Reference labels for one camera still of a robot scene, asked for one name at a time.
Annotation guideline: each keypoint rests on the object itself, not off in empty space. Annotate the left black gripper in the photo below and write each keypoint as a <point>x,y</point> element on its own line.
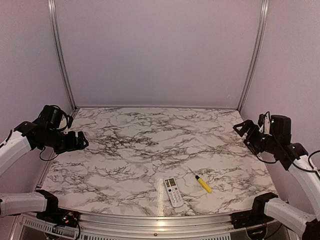
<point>72,145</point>

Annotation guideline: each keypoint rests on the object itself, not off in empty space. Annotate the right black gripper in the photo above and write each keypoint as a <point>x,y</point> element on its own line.
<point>247,125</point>

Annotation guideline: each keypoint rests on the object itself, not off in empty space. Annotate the yellow handled screwdriver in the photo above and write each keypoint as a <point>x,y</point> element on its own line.
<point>204,185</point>

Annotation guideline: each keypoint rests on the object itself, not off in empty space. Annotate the white remote control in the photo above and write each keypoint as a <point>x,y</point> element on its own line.
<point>173,192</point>

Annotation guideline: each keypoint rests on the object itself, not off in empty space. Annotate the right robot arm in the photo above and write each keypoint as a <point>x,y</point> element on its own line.
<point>272,134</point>

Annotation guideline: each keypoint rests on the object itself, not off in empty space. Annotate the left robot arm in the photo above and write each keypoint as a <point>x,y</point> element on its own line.
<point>49,130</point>

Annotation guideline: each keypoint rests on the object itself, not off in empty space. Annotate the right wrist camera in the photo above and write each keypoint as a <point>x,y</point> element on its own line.
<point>264,123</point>

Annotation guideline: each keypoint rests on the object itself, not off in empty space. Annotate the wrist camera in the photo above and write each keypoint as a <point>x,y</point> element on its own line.
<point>264,123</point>
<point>66,123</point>

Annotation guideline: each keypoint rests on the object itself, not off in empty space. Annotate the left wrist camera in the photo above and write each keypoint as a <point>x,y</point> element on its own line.
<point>66,123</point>

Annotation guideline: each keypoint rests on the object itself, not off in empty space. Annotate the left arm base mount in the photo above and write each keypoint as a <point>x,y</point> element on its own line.
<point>60,217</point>

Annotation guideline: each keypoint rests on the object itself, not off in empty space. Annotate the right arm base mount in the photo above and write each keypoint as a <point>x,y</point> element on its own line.
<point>254,220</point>

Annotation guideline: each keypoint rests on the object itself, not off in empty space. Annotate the front aluminium rail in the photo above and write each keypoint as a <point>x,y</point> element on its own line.
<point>95,226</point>

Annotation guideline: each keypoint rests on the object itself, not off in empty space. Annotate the right aluminium frame post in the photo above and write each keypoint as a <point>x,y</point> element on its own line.
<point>262,23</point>

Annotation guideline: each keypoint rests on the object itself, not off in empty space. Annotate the aluminium frame post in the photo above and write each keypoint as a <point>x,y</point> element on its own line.
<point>262,23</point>
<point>59,51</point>

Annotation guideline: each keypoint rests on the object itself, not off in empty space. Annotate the left aluminium frame post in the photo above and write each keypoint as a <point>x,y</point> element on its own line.
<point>59,51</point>

